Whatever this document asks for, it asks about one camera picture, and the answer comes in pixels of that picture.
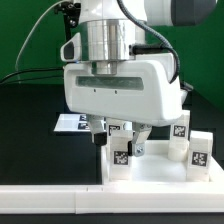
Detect white cable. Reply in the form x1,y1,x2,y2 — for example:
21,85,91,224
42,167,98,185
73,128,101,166
14,0,72,84

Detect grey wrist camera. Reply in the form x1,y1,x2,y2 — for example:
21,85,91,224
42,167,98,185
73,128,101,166
180,81,194,103

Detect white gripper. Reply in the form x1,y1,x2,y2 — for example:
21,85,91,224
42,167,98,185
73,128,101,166
64,53,182,157

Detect black camera stand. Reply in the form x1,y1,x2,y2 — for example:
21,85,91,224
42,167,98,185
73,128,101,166
54,2,81,40

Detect white sheet with tags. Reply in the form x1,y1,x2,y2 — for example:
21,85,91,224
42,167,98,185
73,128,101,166
54,114,90,132

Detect white square tabletop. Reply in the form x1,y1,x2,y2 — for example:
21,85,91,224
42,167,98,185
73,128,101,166
101,140,224,184

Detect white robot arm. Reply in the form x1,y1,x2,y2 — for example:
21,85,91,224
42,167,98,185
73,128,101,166
61,0,218,156

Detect black cables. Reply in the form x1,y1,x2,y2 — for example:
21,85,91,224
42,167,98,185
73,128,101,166
0,66,64,86

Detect white L-shaped fence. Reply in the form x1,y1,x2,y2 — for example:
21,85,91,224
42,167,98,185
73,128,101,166
0,162,224,214

